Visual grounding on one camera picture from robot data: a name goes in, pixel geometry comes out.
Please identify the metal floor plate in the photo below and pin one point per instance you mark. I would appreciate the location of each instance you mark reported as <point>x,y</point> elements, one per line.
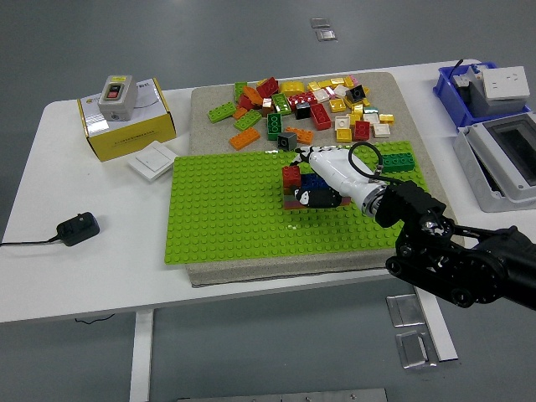
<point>319,23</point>
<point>404,310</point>
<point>327,35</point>
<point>414,349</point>

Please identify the red white-dotted brick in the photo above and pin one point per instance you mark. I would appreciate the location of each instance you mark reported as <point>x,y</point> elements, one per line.
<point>302,99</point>

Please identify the white square brick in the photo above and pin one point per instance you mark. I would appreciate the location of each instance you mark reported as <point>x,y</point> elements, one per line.
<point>370,119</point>
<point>340,91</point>
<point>321,95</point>
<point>382,130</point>
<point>342,122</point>

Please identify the yellow rounded brick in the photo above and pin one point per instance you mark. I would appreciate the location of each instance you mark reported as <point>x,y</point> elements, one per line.
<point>292,87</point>

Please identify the yellow cardboard box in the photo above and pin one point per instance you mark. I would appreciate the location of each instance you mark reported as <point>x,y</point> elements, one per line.
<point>134,136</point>

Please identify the black power adapter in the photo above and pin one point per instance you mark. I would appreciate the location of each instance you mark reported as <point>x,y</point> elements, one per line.
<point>77,229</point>

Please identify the green studded baseplate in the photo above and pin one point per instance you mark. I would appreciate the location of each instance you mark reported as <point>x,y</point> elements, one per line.
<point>226,209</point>

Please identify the grey junction box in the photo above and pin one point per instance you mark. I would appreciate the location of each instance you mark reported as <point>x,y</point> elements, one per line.
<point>486,106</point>

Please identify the yellow square brick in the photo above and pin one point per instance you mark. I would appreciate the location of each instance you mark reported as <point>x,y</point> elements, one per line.
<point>326,83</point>
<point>367,91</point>
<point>316,86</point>
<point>354,119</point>
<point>357,109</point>
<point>336,104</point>
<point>338,81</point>
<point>348,81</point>
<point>386,118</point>
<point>344,135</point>

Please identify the white table leg with foot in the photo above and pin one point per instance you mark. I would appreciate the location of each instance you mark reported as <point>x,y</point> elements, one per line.
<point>439,335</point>

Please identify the brown shiny brick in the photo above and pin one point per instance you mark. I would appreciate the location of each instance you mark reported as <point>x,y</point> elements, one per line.
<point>266,106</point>

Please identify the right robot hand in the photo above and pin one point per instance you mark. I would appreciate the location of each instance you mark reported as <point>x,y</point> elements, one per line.
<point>339,171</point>

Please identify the grey black square brick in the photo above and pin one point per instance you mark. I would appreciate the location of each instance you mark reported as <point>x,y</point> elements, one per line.
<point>286,141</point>

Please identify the light green long brick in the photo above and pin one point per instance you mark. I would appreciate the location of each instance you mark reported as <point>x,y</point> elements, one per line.
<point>248,120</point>
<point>222,111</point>

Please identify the red square brick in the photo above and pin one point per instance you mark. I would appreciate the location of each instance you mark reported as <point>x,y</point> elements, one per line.
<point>292,176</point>
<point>361,130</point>

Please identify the grey push-button switch box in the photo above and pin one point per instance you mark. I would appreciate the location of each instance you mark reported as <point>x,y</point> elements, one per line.
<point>117,98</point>

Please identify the blue plastic bin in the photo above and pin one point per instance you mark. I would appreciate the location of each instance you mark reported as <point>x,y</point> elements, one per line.
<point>450,94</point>

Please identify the white socket panel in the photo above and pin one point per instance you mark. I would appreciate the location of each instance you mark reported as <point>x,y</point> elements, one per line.
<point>504,81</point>

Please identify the orange long brick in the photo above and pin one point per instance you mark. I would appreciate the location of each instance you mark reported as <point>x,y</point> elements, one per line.
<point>245,138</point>
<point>300,134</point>

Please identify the red long brick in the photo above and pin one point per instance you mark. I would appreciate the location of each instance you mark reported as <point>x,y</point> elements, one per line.
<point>321,116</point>
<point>268,86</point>

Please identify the white wall switch plate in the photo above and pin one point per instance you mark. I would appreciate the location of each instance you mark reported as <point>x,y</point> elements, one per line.
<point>153,160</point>

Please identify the small orange brick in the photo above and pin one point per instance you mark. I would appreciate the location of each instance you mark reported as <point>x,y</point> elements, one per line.
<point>240,113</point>

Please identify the grey-brown mat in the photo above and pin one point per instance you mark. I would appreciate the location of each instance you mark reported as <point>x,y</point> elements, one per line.
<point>201,125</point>

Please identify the green shiny brick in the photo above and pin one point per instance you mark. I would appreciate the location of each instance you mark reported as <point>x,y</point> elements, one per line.
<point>370,110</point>

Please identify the sage green brick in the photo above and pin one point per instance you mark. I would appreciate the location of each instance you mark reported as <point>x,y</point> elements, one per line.
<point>287,196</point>

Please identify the blue long brick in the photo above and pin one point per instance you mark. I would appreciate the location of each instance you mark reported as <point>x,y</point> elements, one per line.
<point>323,183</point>

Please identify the grey distribution enclosure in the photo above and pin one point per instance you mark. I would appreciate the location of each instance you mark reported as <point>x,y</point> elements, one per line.
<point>473,151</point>

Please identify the blue square brick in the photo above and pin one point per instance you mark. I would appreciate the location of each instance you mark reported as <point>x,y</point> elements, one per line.
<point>307,181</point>

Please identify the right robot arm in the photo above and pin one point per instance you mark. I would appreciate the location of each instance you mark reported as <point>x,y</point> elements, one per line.
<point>414,205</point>

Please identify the small pink brick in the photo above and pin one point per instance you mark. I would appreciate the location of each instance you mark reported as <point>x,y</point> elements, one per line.
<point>356,79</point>

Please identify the dark green long brick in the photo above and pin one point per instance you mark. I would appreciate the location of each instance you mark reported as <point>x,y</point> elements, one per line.
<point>274,126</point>
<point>400,163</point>

